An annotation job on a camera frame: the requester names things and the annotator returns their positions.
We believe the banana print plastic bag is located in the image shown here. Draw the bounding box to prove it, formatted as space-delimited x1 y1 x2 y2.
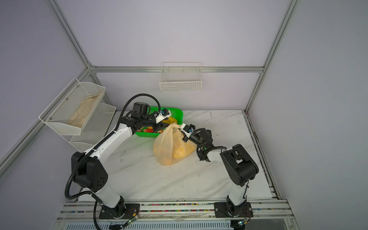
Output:
153 123 197 166

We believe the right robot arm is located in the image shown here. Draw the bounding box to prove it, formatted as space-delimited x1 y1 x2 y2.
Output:
180 125 259 218

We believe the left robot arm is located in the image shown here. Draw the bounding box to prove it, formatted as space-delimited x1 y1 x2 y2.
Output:
64 93 170 218

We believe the green plastic basket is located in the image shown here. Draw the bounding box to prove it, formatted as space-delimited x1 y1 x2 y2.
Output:
135 108 184 138

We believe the beige cloth in shelf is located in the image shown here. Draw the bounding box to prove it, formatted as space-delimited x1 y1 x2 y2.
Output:
67 93 101 128

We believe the upper white mesh shelf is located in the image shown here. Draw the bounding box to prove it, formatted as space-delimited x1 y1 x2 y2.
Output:
38 78 105 136

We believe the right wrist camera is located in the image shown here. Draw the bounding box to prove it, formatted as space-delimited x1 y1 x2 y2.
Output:
180 124 196 133

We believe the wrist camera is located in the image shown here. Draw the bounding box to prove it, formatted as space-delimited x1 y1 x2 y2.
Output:
180 124 196 133
155 108 172 124

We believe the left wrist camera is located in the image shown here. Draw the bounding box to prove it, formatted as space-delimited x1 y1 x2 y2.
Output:
155 108 172 124

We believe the white wire wall basket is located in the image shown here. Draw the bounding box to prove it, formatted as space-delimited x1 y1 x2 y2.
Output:
159 62 202 93

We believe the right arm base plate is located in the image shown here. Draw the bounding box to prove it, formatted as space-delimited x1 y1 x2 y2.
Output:
214 201 254 218

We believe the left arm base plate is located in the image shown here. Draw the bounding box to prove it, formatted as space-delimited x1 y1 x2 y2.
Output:
99 203 140 219

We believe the aluminium mounting rail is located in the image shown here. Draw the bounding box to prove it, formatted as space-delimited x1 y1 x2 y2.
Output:
56 200 295 222

